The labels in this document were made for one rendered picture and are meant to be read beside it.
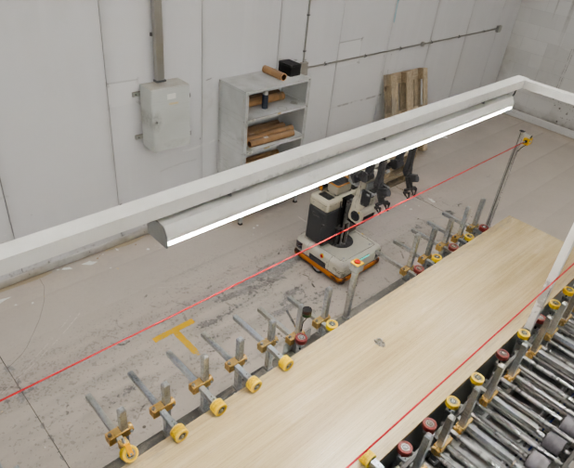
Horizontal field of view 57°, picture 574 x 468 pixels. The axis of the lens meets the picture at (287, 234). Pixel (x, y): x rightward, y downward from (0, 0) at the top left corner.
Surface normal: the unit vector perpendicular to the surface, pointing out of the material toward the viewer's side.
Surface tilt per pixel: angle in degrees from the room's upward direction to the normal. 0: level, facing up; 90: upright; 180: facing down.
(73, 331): 0
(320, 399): 0
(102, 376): 0
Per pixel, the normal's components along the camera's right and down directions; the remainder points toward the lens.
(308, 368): 0.09, -0.82
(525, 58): -0.73, 0.33
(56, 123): 0.68, 0.47
